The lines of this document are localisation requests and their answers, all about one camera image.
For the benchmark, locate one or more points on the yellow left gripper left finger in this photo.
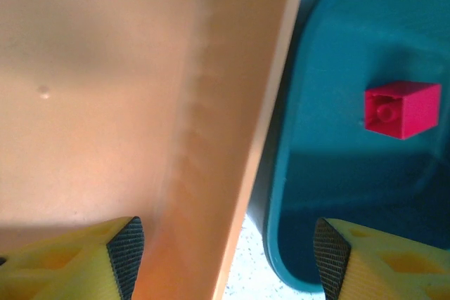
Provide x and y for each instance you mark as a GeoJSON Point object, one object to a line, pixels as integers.
{"type": "Point", "coordinates": [63, 268]}

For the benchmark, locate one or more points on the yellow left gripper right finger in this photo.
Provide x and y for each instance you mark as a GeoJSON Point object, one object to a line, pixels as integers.
{"type": "Point", "coordinates": [386, 268]}

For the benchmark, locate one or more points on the yellow-orange plastic container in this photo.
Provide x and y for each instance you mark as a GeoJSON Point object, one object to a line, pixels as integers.
{"type": "Point", "coordinates": [123, 103]}

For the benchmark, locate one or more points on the teal plastic container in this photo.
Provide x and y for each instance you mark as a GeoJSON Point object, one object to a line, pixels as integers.
{"type": "Point", "coordinates": [334, 50]}

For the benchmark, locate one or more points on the red cube lego brick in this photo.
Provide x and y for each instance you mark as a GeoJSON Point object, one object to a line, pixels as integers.
{"type": "Point", "coordinates": [415, 114]}

